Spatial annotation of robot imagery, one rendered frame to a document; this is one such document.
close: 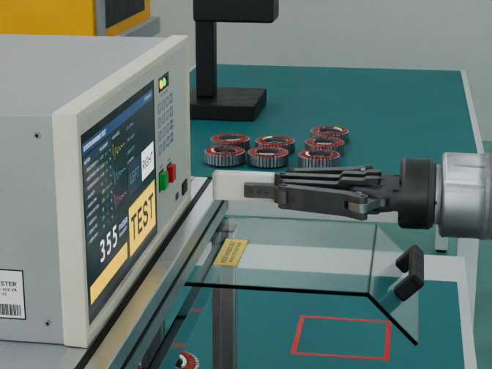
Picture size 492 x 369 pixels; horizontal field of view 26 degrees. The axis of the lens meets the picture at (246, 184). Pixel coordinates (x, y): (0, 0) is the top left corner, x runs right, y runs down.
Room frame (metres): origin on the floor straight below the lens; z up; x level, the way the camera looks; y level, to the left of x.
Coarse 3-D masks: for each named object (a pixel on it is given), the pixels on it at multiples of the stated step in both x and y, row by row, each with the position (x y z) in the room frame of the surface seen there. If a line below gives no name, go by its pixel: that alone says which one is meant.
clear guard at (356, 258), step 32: (224, 224) 1.32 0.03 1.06; (256, 224) 1.32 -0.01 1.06; (288, 224) 1.32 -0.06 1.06; (320, 224) 1.32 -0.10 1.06; (352, 224) 1.32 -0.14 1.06; (256, 256) 1.20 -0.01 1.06; (288, 256) 1.20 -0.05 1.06; (320, 256) 1.20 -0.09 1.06; (352, 256) 1.20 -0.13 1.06; (384, 256) 1.23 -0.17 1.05; (256, 288) 1.10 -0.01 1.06; (288, 288) 1.10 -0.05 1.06; (320, 288) 1.09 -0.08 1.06; (352, 288) 1.09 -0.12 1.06; (384, 288) 1.13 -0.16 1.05; (416, 320) 1.13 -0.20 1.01
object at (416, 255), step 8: (416, 248) 1.23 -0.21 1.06; (400, 256) 1.24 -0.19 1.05; (408, 256) 1.23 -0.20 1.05; (416, 256) 1.20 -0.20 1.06; (400, 264) 1.23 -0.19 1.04; (408, 264) 1.23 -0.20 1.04; (416, 264) 1.18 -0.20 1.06; (416, 272) 1.15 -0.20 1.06; (408, 280) 1.14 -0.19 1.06; (416, 280) 1.14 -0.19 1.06; (400, 288) 1.14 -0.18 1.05; (408, 288) 1.14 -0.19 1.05; (416, 288) 1.14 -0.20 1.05; (400, 296) 1.14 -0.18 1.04; (408, 296) 1.14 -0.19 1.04
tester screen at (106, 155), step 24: (144, 96) 1.05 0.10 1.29; (120, 120) 0.96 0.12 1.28; (144, 120) 1.05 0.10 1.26; (96, 144) 0.89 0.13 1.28; (120, 144) 0.96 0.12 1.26; (144, 144) 1.05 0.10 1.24; (96, 168) 0.88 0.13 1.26; (120, 168) 0.96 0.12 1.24; (96, 192) 0.88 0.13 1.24; (120, 192) 0.96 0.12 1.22; (96, 216) 0.88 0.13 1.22; (120, 216) 0.95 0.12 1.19; (96, 240) 0.88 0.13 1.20; (120, 240) 0.95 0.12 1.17; (144, 240) 1.04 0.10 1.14; (96, 264) 0.87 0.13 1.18
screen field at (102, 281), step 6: (126, 246) 0.97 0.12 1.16; (120, 252) 0.95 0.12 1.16; (126, 252) 0.97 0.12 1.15; (114, 258) 0.93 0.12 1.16; (120, 258) 0.95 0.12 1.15; (108, 264) 0.91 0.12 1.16; (114, 264) 0.93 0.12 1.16; (120, 264) 0.95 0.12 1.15; (108, 270) 0.91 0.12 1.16; (114, 270) 0.93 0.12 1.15; (102, 276) 0.89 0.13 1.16; (108, 276) 0.91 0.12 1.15; (96, 282) 0.87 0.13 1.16; (102, 282) 0.89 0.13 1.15; (96, 288) 0.87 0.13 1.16; (102, 288) 0.89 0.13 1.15; (96, 294) 0.87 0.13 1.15
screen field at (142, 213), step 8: (152, 184) 1.08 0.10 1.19; (144, 192) 1.04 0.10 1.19; (152, 192) 1.08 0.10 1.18; (136, 200) 1.01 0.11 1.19; (144, 200) 1.04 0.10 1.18; (152, 200) 1.08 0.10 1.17; (136, 208) 1.01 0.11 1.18; (144, 208) 1.04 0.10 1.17; (152, 208) 1.07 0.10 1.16; (136, 216) 1.01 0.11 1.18; (144, 216) 1.04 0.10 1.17; (152, 216) 1.07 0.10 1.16; (136, 224) 1.01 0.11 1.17; (144, 224) 1.04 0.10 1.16; (152, 224) 1.07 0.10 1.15; (136, 232) 1.01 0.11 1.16; (144, 232) 1.04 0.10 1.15; (136, 240) 1.01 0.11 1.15; (136, 248) 1.01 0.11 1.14
